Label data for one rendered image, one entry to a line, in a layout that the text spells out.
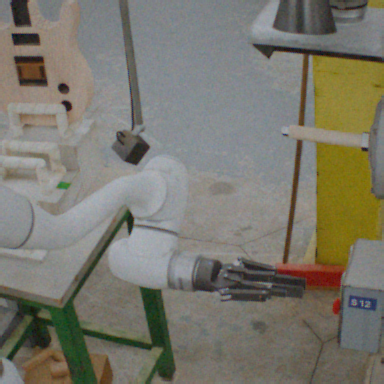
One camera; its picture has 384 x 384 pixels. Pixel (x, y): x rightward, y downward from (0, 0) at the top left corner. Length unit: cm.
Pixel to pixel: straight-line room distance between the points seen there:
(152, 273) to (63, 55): 70
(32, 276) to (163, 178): 50
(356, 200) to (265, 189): 91
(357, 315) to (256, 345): 138
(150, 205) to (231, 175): 224
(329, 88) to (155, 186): 120
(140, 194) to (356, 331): 55
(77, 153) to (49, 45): 33
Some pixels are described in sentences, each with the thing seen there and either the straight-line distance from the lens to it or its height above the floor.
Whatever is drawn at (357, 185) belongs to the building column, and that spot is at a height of 50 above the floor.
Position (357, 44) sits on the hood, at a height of 151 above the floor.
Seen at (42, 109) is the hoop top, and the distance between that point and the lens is 211.
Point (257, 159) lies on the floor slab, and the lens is 395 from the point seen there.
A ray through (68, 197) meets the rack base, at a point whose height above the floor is 99.
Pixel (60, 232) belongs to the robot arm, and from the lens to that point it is 137.
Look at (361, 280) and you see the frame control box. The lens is 154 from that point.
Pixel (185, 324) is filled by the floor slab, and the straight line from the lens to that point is 305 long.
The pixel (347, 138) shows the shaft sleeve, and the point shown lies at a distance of 172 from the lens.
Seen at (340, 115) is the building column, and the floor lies 81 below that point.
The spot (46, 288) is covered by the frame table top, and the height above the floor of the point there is 93.
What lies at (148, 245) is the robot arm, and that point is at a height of 113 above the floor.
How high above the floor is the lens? 216
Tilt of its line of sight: 35 degrees down
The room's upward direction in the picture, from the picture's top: 7 degrees counter-clockwise
